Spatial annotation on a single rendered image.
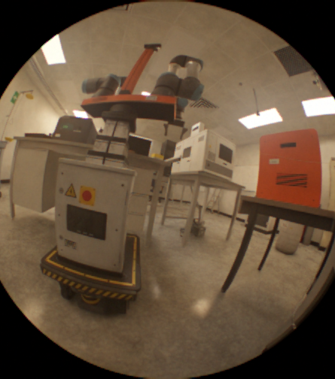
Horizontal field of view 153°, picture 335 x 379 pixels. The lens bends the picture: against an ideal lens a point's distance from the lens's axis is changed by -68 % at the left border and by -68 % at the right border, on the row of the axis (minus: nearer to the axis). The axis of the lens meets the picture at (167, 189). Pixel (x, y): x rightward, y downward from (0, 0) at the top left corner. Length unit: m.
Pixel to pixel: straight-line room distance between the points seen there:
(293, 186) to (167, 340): 0.97
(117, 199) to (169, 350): 0.69
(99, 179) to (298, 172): 0.90
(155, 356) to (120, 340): 0.17
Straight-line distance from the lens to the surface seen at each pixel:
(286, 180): 0.80
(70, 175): 0.47
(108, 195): 0.41
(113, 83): 0.86
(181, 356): 0.71
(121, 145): 0.55
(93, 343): 0.70
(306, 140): 0.86
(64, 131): 1.39
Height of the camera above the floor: 0.67
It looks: 1 degrees down
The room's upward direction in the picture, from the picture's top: 11 degrees clockwise
